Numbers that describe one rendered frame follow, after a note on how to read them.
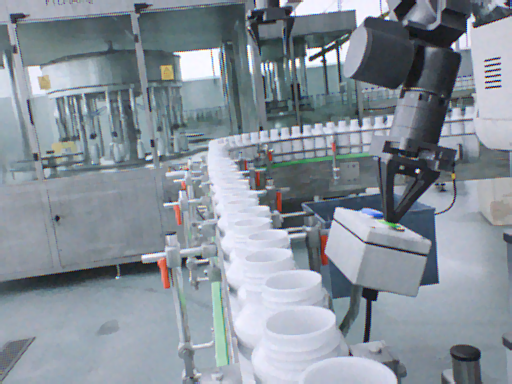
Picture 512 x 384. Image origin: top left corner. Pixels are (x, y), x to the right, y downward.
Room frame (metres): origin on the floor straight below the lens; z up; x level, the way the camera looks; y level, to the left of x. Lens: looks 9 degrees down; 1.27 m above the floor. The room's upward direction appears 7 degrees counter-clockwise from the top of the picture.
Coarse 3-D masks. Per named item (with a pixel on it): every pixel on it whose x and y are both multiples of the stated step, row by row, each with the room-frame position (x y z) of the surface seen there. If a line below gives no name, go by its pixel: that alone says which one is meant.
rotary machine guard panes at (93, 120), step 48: (0, 48) 4.11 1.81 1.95; (48, 48) 4.15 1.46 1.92; (96, 48) 4.18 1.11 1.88; (144, 48) 4.21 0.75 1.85; (192, 48) 4.24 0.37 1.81; (240, 48) 4.28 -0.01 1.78; (0, 96) 4.11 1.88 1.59; (48, 96) 4.14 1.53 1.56; (96, 96) 4.17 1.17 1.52; (192, 96) 4.24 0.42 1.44; (240, 96) 4.27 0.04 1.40; (0, 144) 4.10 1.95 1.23; (48, 144) 4.13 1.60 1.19; (96, 144) 4.17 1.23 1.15; (144, 144) 4.20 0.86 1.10; (192, 144) 4.23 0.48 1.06
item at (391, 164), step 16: (384, 144) 0.60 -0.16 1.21; (384, 160) 0.59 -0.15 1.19; (400, 160) 0.58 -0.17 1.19; (416, 160) 0.58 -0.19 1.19; (384, 176) 0.59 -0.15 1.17; (416, 176) 0.59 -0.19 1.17; (432, 176) 0.58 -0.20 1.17; (384, 192) 0.59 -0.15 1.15; (416, 192) 0.59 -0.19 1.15; (384, 208) 0.60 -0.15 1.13; (400, 208) 0.60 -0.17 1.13
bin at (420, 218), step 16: (304, 208) 1.61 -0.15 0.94; (320, 208) 1.66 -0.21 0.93; (352, 208) 1.67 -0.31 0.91; (416, 208) 1.49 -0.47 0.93; (432, 208) 1.37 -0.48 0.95; (320, 224) 1.39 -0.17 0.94; (400, 224) 1.37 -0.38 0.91; (416, 224) 1.37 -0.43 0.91; (432, 224) 1.38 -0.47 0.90; (432, 240) 1.38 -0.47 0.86; (432, 256) 1.38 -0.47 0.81; (320, 272) 1.47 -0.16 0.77; (336, 272) 1.35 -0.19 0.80; (432, 272) 1.38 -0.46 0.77; (336, 288) 1.35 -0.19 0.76
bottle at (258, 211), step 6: (240, 210) 0.54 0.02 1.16; (246, 210) 0.55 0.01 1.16; (252, 210) 0.55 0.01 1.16; (258, 210) 0.55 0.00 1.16; (264, 210) 0.52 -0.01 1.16; (240, 216) 0.52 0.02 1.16; (246, 216) 0.52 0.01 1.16; (252, 216) 0.51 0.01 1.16; (258, 216) 0.52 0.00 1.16; (264, 216) 0.52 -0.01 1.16; (270, 216) 0.53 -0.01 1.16; (270, 222) 0.52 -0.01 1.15; (234, 252) 0.52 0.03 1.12
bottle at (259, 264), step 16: (256, 256) 0.37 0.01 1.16; (272, 256) 0.37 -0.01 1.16; (288, 256) 0.34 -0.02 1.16; (256, 272) 0.34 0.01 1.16; (272, 272) 0.34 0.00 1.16; (256, 288) 0.34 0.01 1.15; (256, 304) 0.34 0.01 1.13; (240, 320) 0.34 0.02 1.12; (256, 320) 0.33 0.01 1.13; (240, 336) 0.34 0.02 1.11; (256, 336) 0.33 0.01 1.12; (240, 352) 0.34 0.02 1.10; (240, 368) 0.35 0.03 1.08
